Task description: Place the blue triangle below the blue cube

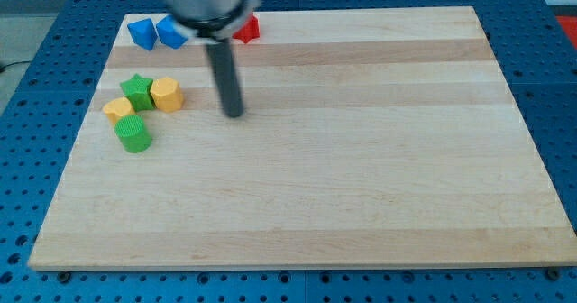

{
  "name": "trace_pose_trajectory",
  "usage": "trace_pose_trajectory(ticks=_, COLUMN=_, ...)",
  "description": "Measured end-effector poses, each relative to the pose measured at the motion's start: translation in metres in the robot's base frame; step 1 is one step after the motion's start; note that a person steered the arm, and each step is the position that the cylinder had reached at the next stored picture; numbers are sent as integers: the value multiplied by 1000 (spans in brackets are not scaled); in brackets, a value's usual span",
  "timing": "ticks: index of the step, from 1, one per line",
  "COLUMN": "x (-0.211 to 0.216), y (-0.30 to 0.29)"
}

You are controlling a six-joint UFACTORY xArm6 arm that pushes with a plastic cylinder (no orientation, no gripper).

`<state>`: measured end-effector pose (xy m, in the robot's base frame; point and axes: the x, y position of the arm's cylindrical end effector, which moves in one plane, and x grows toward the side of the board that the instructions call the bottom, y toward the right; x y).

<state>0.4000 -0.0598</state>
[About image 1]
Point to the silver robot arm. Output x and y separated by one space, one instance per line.
215 22

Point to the green cylinder block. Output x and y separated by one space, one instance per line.
133 134

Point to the blue triangle block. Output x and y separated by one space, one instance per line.
143 33

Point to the wooden board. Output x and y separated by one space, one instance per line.
371 139

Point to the yellow round block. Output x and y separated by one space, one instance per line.
117 109

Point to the blue cube block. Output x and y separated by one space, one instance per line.
168 34

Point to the yellow hexagon block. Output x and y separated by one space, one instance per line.
167 94

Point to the red star block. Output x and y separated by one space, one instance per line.
250 30

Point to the green star block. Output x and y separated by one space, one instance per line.
137 90

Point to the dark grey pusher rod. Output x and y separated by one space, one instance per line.
221 60

